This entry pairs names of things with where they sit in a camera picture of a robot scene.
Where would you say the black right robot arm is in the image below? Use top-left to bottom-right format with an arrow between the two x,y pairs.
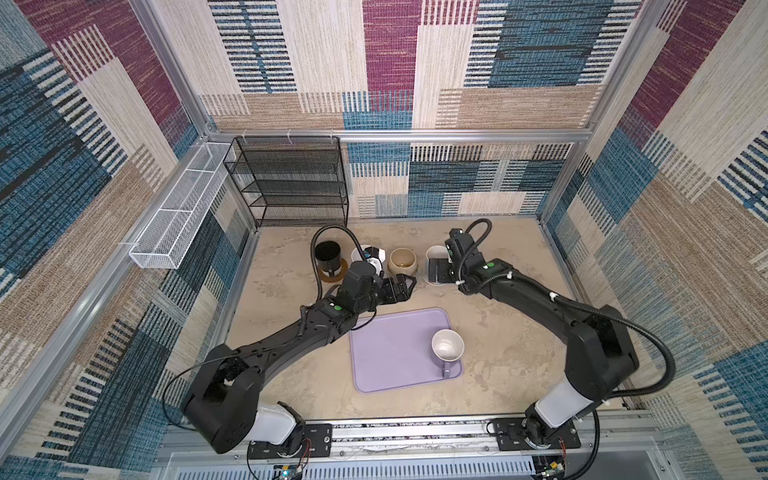
445,227 -> 677,449

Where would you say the white wire mesh basket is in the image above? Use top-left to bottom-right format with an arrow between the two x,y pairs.
129,143 -> 230,270

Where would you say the white mug lilac handle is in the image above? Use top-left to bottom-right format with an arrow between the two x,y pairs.
431,329 -> 465,379

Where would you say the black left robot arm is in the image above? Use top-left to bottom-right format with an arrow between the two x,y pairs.
179,258 -> 417,457

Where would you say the black mug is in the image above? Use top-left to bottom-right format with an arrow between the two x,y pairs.
313,240 -> 343,278

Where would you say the white mug blue handle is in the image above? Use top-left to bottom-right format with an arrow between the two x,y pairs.
426,245 -> 452,285

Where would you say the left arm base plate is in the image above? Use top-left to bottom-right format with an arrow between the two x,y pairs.
246,423 -> 333,460

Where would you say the aluminium front rail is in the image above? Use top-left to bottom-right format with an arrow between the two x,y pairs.
149,411 -> 683,479

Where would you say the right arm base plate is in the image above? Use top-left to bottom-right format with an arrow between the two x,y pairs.
486,416 -> 582,451

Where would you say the beige mug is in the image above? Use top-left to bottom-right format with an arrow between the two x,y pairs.
388,248 -> 418,276

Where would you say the lilac plastic tray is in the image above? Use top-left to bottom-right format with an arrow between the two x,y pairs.
350,308 -> 463,393

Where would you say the black wire mesh shelf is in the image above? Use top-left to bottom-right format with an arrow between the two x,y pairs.
224,136 -> 349,228

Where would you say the brown wooden coaster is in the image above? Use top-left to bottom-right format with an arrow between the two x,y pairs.
317,259 -> 349,284

